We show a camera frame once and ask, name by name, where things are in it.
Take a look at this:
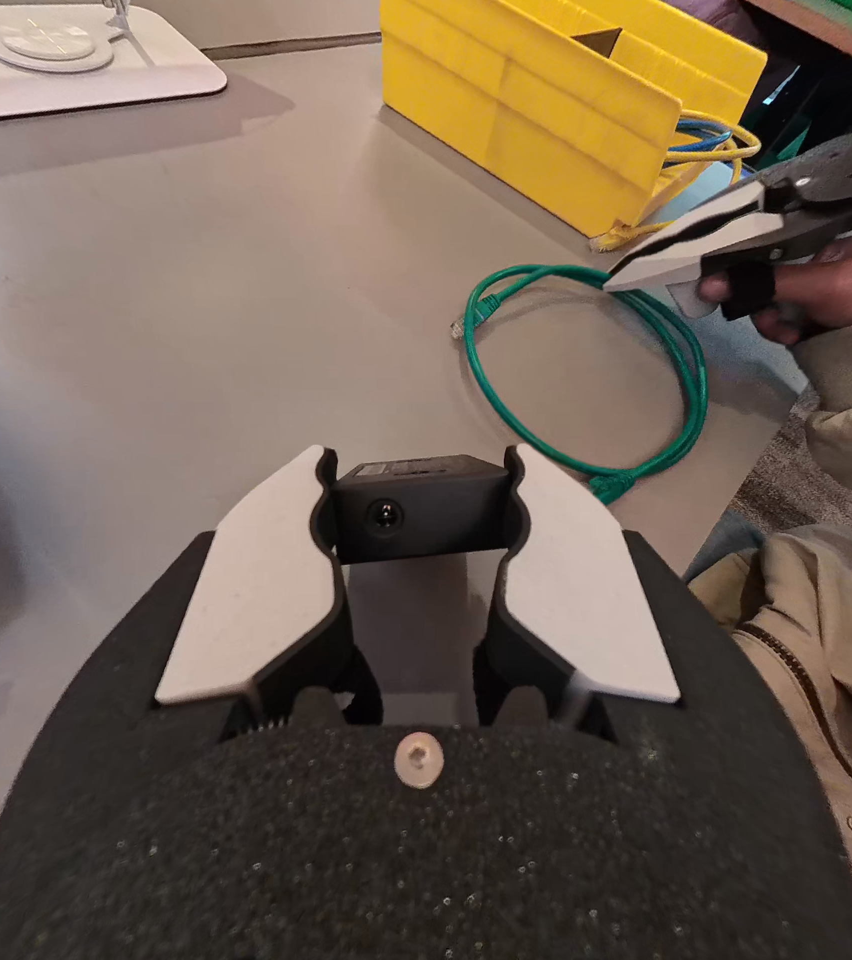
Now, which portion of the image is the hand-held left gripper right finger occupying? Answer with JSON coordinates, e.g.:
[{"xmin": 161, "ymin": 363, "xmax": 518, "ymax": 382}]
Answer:
[{"xmin": 487, "ymin": 442, "xmax": 682, "ymax": 721}]

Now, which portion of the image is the yellow plastic bin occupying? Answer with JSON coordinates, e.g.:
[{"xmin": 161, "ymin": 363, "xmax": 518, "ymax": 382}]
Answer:
[{"xmin": 381, "ymin": 0, "xmax": 768, "ymax": 240}]

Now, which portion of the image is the yellow ethernet cable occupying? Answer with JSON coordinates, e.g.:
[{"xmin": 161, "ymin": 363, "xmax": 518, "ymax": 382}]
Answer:
[{"xmin": 591, "ymin": 112, "xmax": 762, "ymax": 252}]

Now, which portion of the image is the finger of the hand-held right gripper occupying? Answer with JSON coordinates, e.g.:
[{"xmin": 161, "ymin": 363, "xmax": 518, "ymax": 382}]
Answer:
[
  {"xmin": 603, "ymin": 212, "xmax": 788, "ymax": 321},
  {"xmin": 669, "ymin": 182, "xmax": 766, "ymax": 240}
]

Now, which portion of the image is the blue ethernet cable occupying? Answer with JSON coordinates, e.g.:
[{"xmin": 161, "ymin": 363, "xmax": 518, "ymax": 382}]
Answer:
[{"xmin": 666, "ymin": 112, "xmax": 734, "ymax": 159}]

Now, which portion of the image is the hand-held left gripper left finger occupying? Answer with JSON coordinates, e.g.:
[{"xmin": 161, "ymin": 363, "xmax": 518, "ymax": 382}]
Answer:
[{"xmin": 154, "ymin": 444, "xmax": 358, "ymax": 710}]

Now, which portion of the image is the green ethernet cable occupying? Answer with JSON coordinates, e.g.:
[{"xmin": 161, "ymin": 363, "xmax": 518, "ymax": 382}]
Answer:
[{"xmin": 450, "ymin": 264, "xmax": 709, "ymax": 505}]

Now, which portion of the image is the person's right hand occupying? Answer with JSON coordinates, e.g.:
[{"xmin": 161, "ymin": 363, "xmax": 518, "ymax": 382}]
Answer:
[{"xmin": 696, "ymin": 221, "xmax": 852, "ymax": 346}]

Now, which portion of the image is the black ethernet switch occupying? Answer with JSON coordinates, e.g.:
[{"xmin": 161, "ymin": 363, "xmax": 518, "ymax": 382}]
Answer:
[{"xmin": 330, "ymin": 453, "xmax": 511, "ymax": 565}]

